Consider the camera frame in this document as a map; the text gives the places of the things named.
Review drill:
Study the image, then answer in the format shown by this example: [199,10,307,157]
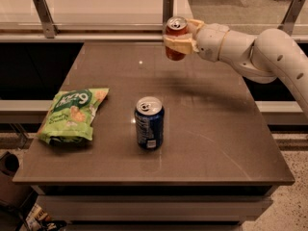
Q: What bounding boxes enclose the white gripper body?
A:
[195,23,230,63]

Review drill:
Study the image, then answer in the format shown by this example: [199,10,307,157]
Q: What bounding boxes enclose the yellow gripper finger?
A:
[163,35,199,55]
[187,19,205,37]

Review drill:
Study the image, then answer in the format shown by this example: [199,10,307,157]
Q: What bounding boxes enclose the red coke can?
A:
[166,16,188,61]

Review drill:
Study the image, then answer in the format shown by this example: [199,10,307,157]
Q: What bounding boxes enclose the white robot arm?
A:
[163,16,308,116]

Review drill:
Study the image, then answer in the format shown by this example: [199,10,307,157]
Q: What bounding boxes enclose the blue pepsi can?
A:
[135,96,165,150]

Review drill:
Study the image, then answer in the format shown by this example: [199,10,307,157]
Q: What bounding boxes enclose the green chip bag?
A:
[37,88,109,144]

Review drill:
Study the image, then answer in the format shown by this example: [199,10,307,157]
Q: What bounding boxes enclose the snack packages on floor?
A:
[26,204,66,231]

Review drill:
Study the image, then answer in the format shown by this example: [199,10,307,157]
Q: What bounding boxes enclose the dark bin at floor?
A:
[0,152,32,208]

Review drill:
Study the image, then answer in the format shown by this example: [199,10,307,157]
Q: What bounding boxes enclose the middle metal railing bracket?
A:
[162,0,174,33]

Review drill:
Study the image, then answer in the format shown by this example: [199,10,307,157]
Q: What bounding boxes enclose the metal railing bracket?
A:
[162,0,174,33]
[278,0,306,36]
[33,0,58,39]

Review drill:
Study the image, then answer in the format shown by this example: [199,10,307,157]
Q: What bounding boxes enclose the right metal railing bracket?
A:
[278,0,306,36]

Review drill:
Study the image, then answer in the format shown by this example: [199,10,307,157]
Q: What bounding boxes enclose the left metal railing bracket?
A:
[33,0,58,39]

